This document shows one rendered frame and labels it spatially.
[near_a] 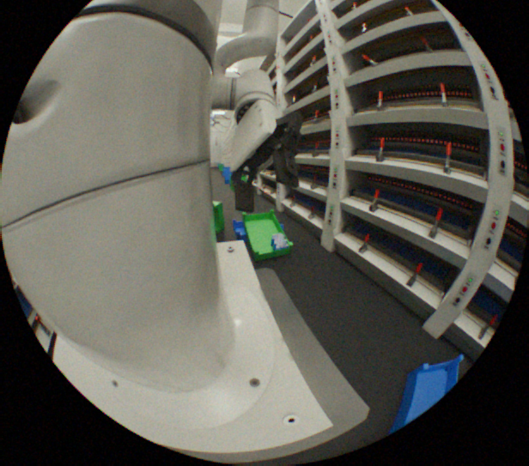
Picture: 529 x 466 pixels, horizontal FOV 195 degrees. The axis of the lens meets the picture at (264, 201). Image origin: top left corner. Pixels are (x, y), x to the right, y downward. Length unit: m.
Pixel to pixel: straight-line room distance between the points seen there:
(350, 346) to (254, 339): 0.46
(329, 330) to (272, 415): 0.46
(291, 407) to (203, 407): 0.06
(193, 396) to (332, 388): 0.15
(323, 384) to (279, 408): 0.09
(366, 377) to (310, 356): 0.35
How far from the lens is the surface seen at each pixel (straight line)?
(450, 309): 0.68
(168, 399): 0.16
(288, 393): 0.16
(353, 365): 0.56
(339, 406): 0.23
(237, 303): 0.17
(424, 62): 0.70
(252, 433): 0.16
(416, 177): 0.60
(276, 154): 0.17
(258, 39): 0.41
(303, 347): 0.24
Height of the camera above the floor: 0.50
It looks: 17 degrees down
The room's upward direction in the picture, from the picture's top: straight up
